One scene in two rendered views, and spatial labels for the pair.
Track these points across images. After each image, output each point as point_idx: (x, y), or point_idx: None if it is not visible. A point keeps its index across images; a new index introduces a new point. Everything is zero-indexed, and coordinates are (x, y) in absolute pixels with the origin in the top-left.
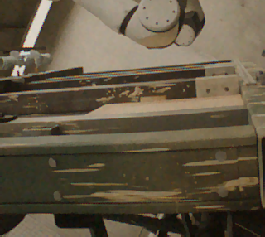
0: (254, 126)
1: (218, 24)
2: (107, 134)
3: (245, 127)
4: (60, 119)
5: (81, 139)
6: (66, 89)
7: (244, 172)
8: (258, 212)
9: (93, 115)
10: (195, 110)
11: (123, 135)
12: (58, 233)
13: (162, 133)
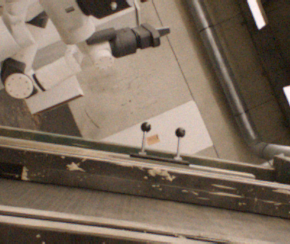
0: None
1: None
2: (48, 133)
3: None
4: (88, 149)
5: (58, 134)
6: (138, 164)
7: None
8: None
9: (67, 147)
10: None
11: (40, 132)
12: None
13: (24, 130)
